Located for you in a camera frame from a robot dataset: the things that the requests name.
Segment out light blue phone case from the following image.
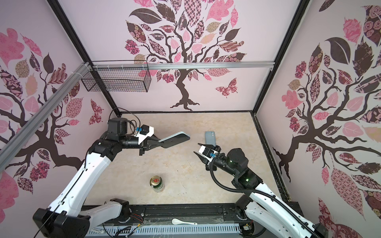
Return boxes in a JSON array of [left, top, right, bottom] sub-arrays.
[[204, 131, 216, 146]]

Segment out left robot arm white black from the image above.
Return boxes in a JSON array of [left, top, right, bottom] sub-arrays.
[[33, 118, 169, 238]]

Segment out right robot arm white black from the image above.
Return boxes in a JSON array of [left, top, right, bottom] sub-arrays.
[[196, 144, 324, 238]]

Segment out green beverage can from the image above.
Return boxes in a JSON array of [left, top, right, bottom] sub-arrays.
[[150, 176, 164, 192]]

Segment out white plastic spoon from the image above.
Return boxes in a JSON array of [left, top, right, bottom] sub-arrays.
[[171, 218, 198, 226]]

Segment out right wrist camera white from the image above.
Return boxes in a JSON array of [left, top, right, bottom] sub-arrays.
[[198, 145, 221, 157]]

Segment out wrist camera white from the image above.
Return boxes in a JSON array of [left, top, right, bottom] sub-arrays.
[[198, 145, 221, 157], [135, 125, 154, 145]]

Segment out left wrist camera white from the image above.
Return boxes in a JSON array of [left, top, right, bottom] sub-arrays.
[[135, 125, 154, 145]]

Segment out thin black camera cable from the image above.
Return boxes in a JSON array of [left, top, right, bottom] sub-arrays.
[[108, 107, 141, 131]]

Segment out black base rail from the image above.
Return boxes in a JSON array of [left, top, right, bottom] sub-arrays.
[[80, 202, 304, 238]]

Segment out black wire basket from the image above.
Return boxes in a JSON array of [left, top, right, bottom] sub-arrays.
[[81, 59, 151, 93]]

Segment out white slotted cable duct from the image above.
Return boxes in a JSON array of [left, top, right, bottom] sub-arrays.
[[86, 224, 241, 238]]

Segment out aluminium rail back wall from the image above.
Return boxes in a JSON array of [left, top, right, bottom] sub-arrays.
[[92, 61, 275, 70]]

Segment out aluminium rail wall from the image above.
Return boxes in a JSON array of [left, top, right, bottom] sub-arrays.
[[92, 61, 275, 70], [1, 62, 91, 171]]

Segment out aluminium rail left wall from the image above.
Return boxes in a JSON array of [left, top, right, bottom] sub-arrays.
[[1, 62, 91, 171]]

